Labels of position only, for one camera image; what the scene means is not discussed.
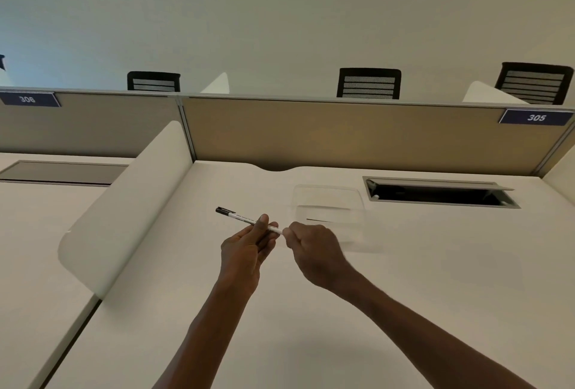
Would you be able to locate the blue desk number sign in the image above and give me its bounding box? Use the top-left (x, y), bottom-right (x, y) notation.
top-left (498, 109), bottom-right (575, 125)
top-left (0, 91), bottom-right (62, 108)

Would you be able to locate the person's right hand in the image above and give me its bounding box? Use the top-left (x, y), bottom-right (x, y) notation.
top-left (282, 222), bottom-right (360, 291)

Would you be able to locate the person's right forearm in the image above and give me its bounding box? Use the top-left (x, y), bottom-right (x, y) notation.
top-left (332, 268), bottom-right (536, 389)

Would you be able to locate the narrow beige partition panel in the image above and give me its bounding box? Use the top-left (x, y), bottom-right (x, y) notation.
top-left (0, 87), bottom-right (186, 159)

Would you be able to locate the clear plastic container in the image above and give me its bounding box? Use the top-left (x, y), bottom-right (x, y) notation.
top-left (287, 184), bottom-right (388, 254)

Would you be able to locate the closed grey desk cable hatch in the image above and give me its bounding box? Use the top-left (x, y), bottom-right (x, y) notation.
top-left (0, 160), bottom-right (129, 188)

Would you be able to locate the black mesh office chair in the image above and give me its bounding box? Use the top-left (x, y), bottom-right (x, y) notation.
top-left (127, 71), bottom-right (181, 92)
top-left (494, 61), bottom-right (575, 106)
top-left (336, 67), bottom-right (402, 100)

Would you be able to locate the person's left forearm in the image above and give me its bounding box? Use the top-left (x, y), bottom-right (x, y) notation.
top-left (152, 277), bottom-right (261, 389)

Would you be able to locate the grey metal partition post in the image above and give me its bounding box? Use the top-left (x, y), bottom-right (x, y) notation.
top-left (176, 95), bottom-right (198, 163)

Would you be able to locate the person's left hand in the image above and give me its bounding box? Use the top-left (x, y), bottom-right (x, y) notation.
top-left (220, 214), bottom-right (279, 296)

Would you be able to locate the large white desk divider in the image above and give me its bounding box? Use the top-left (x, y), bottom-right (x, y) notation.
top-left (57, 120), bottom-right (196, 301)

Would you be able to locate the open grey desk cable hatch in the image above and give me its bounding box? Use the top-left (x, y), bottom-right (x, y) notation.
top-left (362, 176), bottom-right (522, 209)

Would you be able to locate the white pen with black cap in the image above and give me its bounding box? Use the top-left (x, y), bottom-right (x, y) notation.
top-left (215, 206), bottom-right (285, 235)

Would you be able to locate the wide beige partition panel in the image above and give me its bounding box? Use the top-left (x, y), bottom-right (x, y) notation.
top-left (180, 96), bottom-right (575, 177)

